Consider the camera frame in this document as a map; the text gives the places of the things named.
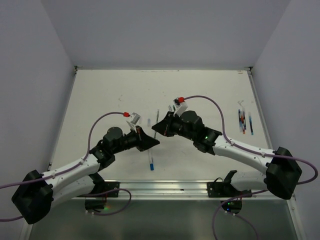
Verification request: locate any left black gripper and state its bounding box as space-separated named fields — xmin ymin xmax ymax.
xmin=112 ymin=125 xmax=160 ymax=154

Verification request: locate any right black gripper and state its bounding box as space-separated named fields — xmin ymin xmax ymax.
xmin=152 ymin=110 xmax=196 ymax=141

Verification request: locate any clear grey pen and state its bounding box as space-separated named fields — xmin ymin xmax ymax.
xmin=153 ymin=109 xmax=160 ymax=139

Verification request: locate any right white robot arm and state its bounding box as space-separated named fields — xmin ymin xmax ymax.
xmin=152 ymin=110 xmax=302 ymax=200

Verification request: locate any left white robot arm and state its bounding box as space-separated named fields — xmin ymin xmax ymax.
xmin=11 ymin=126 xmax=160 ymax=225

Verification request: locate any blue white pen far right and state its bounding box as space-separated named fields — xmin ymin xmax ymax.
xmin=248 ymin=112 xmax=254 ymax=136

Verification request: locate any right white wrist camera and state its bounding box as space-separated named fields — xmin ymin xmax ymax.
xmin=173 ymin=97 xmax=188 ymax=117

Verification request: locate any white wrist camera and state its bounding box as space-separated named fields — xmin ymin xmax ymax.
xmin=126 ymin=112 xmax=141 ymax=131
xmin=173 ymin=97 xmax=188 ymax=117

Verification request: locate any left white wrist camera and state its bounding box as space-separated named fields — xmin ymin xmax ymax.
xmin=126 ymin=112 xmax=141 ymax=131

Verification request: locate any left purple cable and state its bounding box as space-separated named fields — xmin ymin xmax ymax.
xmin=0 ymin=111 xmax=132 ymax=223

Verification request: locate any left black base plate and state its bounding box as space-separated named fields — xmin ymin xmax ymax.
xmin=89 ymin=181 xmax=120 ymax=198

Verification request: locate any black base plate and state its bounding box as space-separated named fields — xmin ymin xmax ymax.
xmin=206 ymin=181 xmax=251 ymax=198
xmin=89 ymin=181 xmax=120 ymax=198

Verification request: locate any aluminium front rail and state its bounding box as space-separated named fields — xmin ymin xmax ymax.
xmin=31 ymin=177 xmax=296 ymax=201

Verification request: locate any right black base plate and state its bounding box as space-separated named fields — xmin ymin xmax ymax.
xmin=206 ymin=181 xmax=251 ymax=198

